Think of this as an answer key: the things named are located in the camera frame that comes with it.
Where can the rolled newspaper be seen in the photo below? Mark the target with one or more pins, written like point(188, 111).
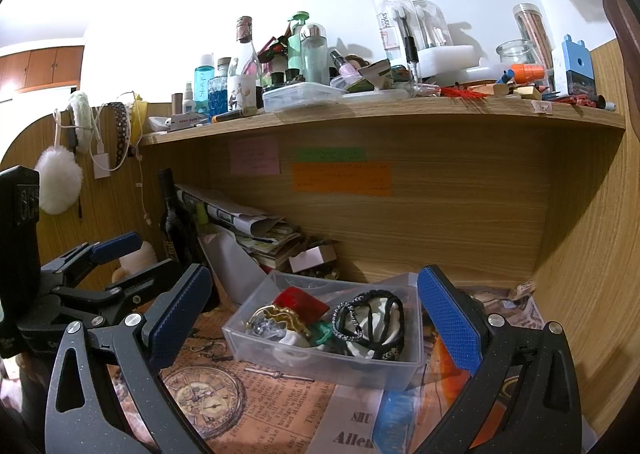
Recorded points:
point(225, 211)

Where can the white printed packet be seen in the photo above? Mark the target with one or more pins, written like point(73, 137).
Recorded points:
point(186, 122)

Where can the gold shiny scrunchie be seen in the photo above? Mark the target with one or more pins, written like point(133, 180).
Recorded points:
point(286, 320)

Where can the mint green pump bottle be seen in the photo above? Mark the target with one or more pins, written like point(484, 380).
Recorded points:
point(297, 49)

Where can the yellow cloth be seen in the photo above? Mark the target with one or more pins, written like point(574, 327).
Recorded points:
point(140, 114)

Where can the red tassel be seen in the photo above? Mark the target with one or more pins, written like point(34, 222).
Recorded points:
point(462, 92)

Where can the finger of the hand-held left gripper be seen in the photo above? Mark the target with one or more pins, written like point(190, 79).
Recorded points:
point(145, 284)
point(116, 245)

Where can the patterned headband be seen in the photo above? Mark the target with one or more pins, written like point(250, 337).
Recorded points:
point(120, 134)

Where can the white fluffy earmuffs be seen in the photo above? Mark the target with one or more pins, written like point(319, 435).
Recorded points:
point(57, 179)

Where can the faceted blue glass bottle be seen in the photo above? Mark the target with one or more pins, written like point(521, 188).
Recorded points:
point(220, 96)

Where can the wooden shelf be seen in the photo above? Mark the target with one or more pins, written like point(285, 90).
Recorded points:
point(380, 119)

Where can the glass jar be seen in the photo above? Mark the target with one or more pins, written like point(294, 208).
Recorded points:
point(517, 55)

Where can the cardboard tube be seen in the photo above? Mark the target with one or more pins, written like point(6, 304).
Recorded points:
point(177, 104)

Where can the small pink spray bottle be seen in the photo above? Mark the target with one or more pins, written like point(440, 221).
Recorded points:
point(340, 65)

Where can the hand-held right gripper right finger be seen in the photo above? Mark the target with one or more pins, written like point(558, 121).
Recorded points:
point(450, 321)

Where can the blue plastic block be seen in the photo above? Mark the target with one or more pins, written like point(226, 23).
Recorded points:
point(577, 66)

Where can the clear bag of dark items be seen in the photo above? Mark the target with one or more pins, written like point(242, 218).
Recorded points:
point(262, 329)

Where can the dark wine bottle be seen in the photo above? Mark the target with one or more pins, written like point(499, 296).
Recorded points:
point(172, 224)

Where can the striped pink curtain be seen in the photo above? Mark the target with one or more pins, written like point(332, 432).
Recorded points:
point(620, 9)

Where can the green sticky note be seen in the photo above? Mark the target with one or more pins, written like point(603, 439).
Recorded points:
point(330, 154)

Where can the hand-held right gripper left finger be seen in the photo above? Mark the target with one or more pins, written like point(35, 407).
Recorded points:
point(180, 321)

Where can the wooden wall cabinet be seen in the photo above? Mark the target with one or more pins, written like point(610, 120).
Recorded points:
point(45, 66)

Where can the orange sticky note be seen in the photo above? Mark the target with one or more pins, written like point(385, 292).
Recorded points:
point(340, 179)

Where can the black marker pen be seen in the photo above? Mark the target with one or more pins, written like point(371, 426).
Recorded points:
point(235, 115)

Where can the clear plastic box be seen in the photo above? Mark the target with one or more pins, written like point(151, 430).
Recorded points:
point(320, 364)

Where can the clear tube of sticks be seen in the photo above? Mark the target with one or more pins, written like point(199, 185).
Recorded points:
point(531, 29)

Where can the small white spray bottle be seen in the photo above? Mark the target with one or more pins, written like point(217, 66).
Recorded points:
point(188, 99)

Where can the tall clear glass bottle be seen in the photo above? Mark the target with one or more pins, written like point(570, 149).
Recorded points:
point(246, 51)

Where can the clear brush blister pack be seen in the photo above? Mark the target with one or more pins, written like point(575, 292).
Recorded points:
point(410, 19)

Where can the flat clear plastic case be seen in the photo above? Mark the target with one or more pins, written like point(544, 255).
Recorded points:
point(305, 98)

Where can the small pale cardboard box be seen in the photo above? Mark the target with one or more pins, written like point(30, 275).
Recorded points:
point(310, 261)

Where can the clear bottle silver cap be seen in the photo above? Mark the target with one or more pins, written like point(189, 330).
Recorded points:
point(314, 56)

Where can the pink sticky note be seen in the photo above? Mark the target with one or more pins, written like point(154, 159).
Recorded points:
point(254, 156)

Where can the pile of papers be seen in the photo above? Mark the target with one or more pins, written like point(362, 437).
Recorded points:
point(280, 246)

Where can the green cloth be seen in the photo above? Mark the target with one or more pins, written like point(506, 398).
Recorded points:
point(322, 332)

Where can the light blue liquid bottle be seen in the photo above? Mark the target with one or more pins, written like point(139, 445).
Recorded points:
point(204, 86)

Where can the white printed cup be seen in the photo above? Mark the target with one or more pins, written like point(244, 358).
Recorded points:
point(242, 93)

